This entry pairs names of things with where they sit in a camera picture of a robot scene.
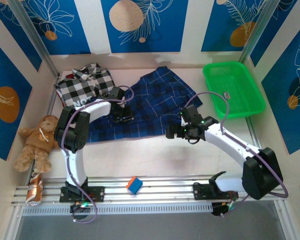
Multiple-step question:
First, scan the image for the crushed orange drink can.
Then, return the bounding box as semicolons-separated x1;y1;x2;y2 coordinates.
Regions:
25;172;44;206

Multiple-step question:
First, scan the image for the aluminium frame post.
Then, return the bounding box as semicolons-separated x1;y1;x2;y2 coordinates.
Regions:
7;0;60;80
237;0;280;65

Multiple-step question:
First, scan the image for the white slotted cable duct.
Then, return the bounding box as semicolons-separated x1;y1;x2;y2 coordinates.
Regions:
22;202;213;216

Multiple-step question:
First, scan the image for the brown teddy bear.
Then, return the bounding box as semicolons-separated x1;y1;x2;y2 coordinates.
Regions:
14;115;63;173

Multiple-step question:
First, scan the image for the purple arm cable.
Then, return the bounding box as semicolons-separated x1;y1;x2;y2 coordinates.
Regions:
186;91;290;218
60;85;135;224

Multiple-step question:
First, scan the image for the green plastic basket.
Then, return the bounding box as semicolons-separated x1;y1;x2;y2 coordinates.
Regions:
202;61;267;120

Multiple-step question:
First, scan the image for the aluminium rail base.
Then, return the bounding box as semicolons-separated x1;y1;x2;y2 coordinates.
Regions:
12;176;287;205

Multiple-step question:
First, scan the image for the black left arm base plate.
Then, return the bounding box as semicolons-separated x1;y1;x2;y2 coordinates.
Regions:
59;186;106;203

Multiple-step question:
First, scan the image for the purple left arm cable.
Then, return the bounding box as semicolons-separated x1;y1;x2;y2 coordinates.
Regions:
60;85;135;224

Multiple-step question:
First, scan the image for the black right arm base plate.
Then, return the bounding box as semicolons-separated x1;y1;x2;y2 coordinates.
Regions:
192;182;240;201

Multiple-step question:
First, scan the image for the black controller board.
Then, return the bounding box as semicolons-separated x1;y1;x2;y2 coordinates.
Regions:
69;201;91;215
211;201;237;217

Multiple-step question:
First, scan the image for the black white checkered shirt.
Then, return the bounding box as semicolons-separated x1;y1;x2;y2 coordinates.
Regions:
55;62;117;109

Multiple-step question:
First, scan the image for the blue plaid long sleeve shirt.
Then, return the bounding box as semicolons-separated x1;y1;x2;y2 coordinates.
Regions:
86;65;204;144

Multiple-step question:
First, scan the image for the blue orange block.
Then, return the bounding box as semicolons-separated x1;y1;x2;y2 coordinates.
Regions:
125;176;143;195

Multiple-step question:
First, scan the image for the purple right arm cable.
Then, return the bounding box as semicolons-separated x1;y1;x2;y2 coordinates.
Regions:
186;91;290;218

